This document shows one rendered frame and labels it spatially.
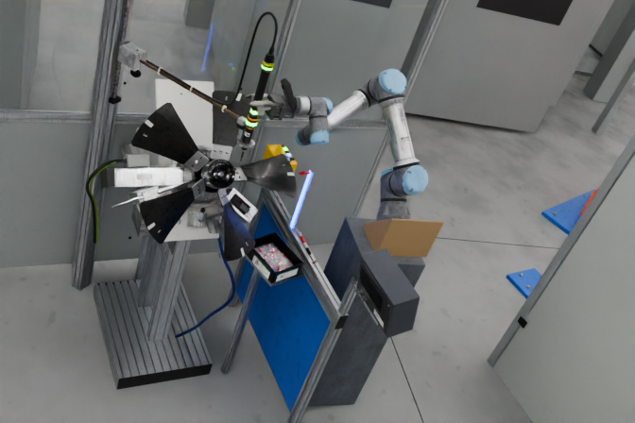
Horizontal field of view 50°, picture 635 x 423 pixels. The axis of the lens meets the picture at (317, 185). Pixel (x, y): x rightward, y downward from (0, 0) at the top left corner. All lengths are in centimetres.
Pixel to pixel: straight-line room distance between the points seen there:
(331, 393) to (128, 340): 104
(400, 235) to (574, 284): 120
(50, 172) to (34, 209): 23
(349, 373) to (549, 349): 115
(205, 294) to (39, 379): 102
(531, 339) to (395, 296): 174
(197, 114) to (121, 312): 120
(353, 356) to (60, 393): 137
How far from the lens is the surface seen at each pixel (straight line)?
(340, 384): 356
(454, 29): 628
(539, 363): 408
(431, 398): 397
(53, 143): 344
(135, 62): 298
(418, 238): 301
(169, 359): 353
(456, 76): 652
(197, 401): 350
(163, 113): 272
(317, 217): 430
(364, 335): 330
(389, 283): 250
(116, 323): 366
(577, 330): 386
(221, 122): 286
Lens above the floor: 278
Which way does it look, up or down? 33 degrees down
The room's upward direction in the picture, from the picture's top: 20 degrees clockwise
